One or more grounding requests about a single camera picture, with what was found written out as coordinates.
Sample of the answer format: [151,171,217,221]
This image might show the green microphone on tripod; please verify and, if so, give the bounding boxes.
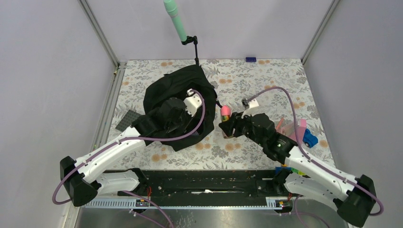
[163,0,200,66]

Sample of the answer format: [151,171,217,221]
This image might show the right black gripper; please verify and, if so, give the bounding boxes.
[218,109,266,147]

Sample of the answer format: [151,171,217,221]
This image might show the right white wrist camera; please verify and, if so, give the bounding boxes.
[241,98,259,119]

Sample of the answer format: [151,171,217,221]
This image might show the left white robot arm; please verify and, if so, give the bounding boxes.
[52,94,206,207]

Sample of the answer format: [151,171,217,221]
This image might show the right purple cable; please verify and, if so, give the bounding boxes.
[247,86,385,217]

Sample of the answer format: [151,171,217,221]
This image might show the pink pencil case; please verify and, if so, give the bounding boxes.
[278,119,307,141]

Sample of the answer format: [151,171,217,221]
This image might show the orange pencil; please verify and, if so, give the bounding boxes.
[276,117,284,131]

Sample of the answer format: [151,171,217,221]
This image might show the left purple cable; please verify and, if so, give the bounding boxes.
[52,89,207,206]

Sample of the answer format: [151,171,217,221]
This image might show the pink glitter bottle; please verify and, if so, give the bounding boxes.
[220,105,232,122]

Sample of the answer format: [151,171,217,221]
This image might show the floral table mat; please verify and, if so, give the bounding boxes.
[109,59,335,170]

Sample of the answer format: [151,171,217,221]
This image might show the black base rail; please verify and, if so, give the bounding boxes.
[118,168,291,207]

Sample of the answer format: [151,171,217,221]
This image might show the purple cable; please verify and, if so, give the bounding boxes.
[247,86,385,217]
[52,89,207,206]

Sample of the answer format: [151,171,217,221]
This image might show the grey building baseplate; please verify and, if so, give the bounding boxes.
[115,110,141,132]

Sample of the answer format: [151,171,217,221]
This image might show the small blue block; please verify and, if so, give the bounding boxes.
[245,57,257,63]

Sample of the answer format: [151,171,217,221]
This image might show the colourful building brick bar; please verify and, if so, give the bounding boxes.
[275,166,306,176]

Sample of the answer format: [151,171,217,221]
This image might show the blue toy car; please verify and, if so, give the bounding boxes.
[303,129,318,148]

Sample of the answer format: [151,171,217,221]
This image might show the black student backpack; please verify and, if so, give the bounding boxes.
[132,65,217,152]

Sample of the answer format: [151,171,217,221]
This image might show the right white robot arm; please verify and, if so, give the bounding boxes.
[219,113,376,228]

